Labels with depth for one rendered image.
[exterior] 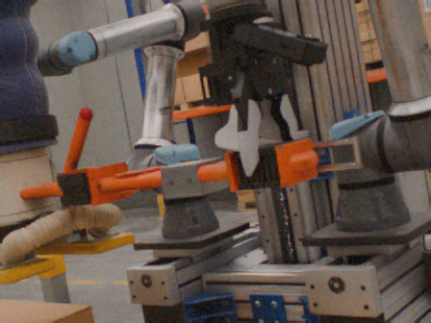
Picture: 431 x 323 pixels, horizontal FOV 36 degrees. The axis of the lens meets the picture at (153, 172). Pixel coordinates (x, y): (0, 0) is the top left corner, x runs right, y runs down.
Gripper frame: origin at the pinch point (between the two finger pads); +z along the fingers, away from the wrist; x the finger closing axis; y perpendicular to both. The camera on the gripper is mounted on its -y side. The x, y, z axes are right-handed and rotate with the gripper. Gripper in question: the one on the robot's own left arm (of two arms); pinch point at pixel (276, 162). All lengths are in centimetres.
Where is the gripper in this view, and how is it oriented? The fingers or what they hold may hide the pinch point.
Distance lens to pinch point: 84.8
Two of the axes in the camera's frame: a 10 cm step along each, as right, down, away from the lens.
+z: 1.7, 9.8, 0.5
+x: -6.9, 1.6, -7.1
